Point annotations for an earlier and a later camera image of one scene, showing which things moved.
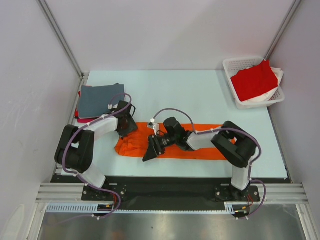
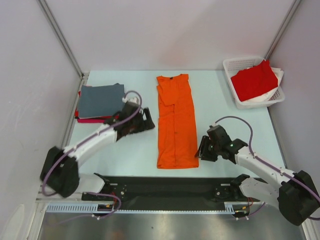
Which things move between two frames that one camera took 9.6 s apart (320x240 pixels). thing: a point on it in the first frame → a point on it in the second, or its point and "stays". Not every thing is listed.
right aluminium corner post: x=283 y=28 stays
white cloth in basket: x=264 y=97 stays
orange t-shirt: x=135 y=144 → x=177 y=144
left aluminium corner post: x=61 y=36 stays
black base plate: x=166 y=193 stays
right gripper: x=155 y=145 → x=207 y=149
